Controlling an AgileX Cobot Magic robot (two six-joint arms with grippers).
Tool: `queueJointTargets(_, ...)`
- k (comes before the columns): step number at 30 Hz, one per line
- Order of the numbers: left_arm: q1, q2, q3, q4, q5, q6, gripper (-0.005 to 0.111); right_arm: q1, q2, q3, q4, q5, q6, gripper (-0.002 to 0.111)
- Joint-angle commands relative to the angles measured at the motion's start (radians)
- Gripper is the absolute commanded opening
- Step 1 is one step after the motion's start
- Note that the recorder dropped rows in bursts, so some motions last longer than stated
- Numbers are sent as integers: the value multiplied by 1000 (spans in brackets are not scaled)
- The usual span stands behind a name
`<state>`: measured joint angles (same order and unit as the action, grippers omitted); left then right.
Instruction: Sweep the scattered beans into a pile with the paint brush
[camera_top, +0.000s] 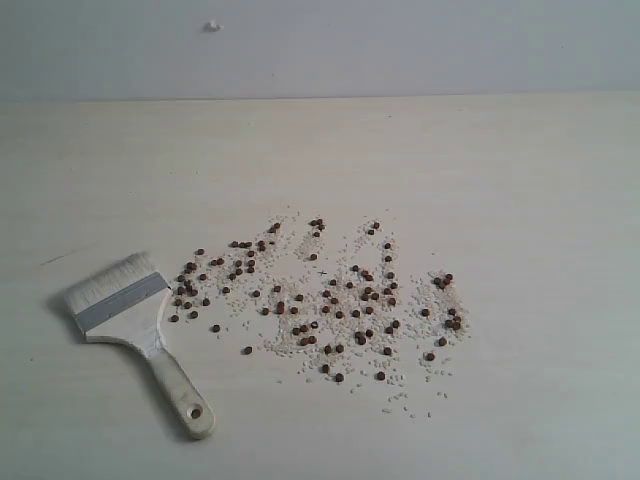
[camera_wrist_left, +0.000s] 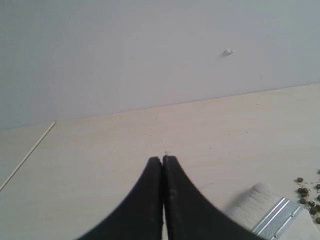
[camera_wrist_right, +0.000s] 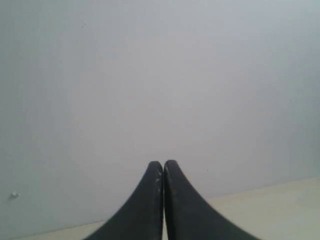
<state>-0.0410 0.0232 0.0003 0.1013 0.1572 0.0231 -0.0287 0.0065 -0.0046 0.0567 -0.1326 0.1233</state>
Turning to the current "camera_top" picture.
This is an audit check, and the white paint brush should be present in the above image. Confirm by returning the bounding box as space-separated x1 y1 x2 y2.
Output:
63 252 216 439

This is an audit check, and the white wall plug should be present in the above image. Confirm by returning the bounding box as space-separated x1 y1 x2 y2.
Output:
203 20 223 33

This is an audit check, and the scattered brown pellets and rice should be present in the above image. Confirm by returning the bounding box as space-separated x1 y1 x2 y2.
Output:
163 213 470 420

